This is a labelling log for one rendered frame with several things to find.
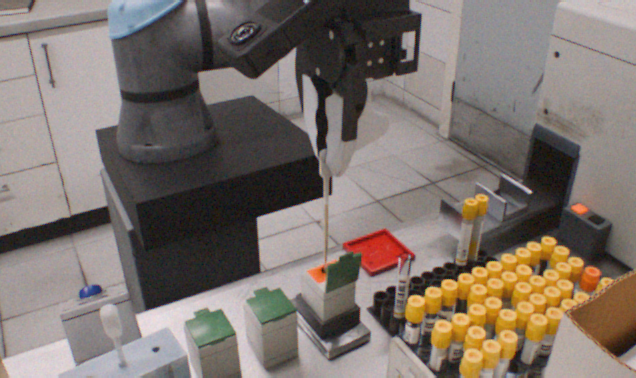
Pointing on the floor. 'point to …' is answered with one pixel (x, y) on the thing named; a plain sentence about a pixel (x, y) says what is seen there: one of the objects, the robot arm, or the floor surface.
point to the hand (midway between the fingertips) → (326, 162)
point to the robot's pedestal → (180, 258)
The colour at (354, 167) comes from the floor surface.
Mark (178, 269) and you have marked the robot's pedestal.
